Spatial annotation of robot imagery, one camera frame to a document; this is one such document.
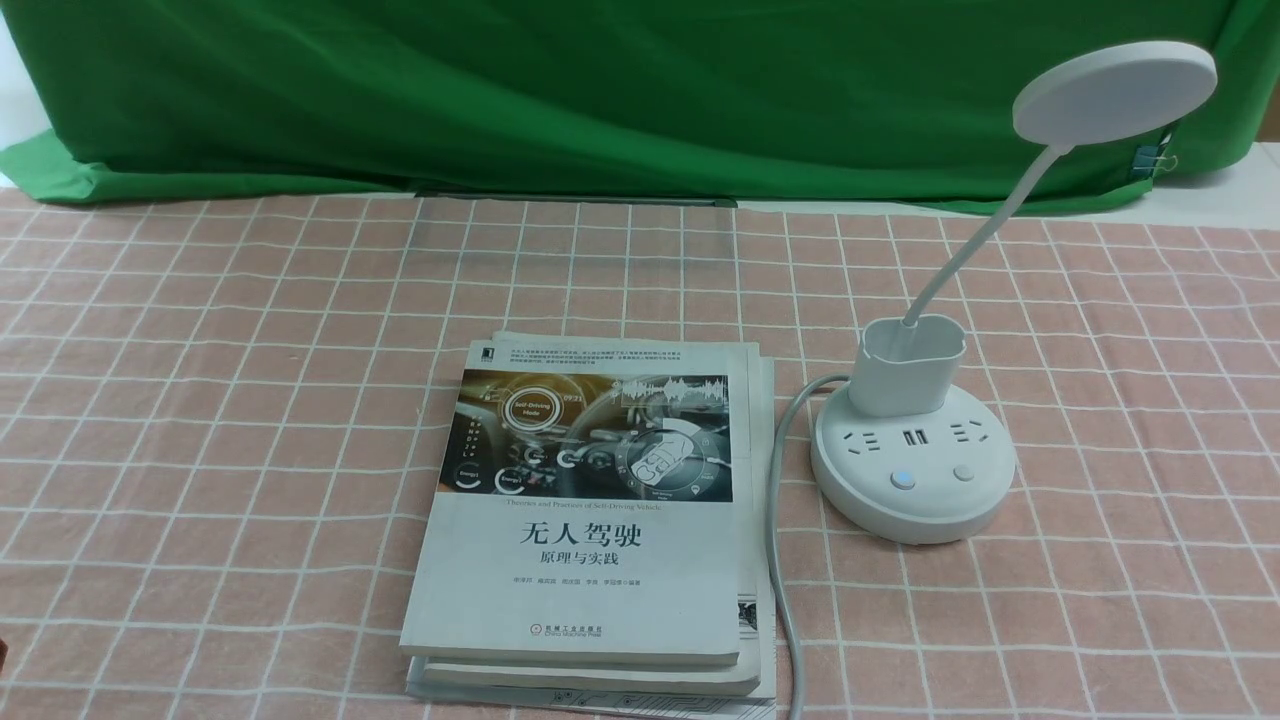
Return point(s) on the white desk lamp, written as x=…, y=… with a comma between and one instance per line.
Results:
x=899, y=448

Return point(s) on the top self-driving textbook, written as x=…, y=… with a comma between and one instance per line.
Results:
x=590, y=540

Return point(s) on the middle white book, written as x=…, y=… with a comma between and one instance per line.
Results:
x=752, y=600

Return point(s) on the white book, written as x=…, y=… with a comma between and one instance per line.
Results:
x=757, y=618
x=752, y=600

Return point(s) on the green backdrop cloth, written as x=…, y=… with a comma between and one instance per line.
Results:
x=898, y=101

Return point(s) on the bottom white book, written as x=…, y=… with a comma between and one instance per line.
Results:
x=757, y=618

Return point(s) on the pink checkered tablecloth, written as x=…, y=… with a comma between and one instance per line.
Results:
x=222, y=423

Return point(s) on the blue binder clip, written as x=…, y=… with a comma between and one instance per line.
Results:
x=1150, y=161

